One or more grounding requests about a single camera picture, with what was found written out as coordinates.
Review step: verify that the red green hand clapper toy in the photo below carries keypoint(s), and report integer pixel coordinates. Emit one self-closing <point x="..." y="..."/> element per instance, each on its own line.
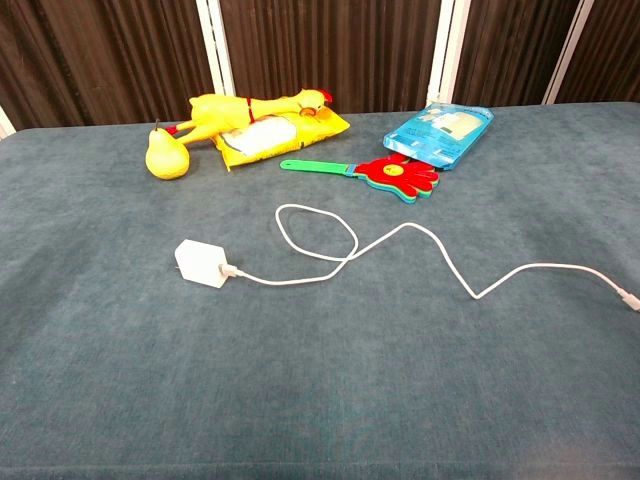
<point x="395" y="172"/>

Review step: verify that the blue-green velvet table cover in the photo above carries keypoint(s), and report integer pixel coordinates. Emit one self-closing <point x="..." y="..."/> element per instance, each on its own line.
<point x="320" y="375"/>

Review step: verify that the white screen frame post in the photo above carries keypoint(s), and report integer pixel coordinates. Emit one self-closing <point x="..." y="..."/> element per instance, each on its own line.
<point x="216" y="45"/>
<point x="446" y="50"/>
<point x="6" y="122"/>
<point x="570" y="50"/>

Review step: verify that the dark brown curtain panel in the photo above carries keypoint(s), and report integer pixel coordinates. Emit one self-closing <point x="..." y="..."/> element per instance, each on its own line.
<point x="100" y="55"/>
<point x="330" y="50"/>
<point x="615" y="50"/>
<point x="515" y="50"/>

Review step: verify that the blue plastic product package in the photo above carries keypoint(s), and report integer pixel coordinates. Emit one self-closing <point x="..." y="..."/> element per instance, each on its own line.
<point x="435" y="135"/>

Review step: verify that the white plastic cable connector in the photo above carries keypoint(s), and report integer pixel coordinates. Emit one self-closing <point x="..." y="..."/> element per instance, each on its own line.
<point x="200" y="262"/>

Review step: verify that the yellow snack bag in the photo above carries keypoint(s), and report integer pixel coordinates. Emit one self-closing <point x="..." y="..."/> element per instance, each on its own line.
<point x="265" y="137"/>

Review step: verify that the yellow rubber chicken toy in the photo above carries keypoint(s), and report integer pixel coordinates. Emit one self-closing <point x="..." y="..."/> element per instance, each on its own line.
<point x="215" y="112"/>

